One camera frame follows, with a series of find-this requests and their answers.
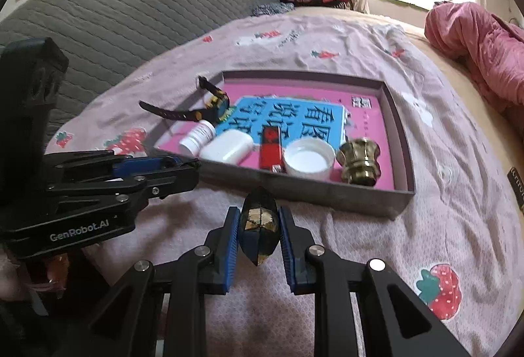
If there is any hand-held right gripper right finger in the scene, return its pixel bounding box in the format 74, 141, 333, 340
278, 205, 471, 357

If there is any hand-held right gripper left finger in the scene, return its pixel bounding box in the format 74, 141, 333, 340
57, 206, 242, 357

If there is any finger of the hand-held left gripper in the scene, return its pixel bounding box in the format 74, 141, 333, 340
135, 158, 202, 200
117, 154, 185, 178

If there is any black and gold oblong object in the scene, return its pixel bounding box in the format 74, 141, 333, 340
238, 186, 281, 267

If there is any white pill bottle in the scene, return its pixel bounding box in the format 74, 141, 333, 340
179, 120, 216, 156

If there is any white earbuds case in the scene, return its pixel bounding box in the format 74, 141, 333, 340
199, 131, 254, 164

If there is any dark shallow cardboard tray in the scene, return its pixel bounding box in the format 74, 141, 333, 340
152, 70, 417, 219

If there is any yellow and black wristwatch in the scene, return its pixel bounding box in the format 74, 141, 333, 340
138, 75, 235, 124

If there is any white plastic lid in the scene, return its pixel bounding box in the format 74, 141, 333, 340
283, 138, 335, 179

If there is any red and black lighter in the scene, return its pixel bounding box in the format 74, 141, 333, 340
259, 126, 284, 173

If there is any brass ornament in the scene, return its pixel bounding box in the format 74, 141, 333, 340
336, 138, 382, 187

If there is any person's left forearm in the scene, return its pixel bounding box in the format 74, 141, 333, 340
0, 251, 29, 300

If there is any person's left hand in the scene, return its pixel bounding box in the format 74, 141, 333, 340
41, 253, 70, 292

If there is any pink and blue book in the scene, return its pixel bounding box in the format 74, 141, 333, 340
158, 85, 396, 191

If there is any grey quilted headboard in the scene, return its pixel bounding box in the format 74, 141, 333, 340
0, 0, 283, 129

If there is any dark patterned cloth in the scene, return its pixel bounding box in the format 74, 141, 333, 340
251, 2, 295, 17

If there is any pink strawberry print bedsheet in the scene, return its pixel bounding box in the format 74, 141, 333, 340
43, 11, 524, 357

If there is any black label tag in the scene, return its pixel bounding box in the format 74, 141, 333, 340
511, 166, 524, 214

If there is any pink quilt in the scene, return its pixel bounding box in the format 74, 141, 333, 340
423, 1, 524, 124

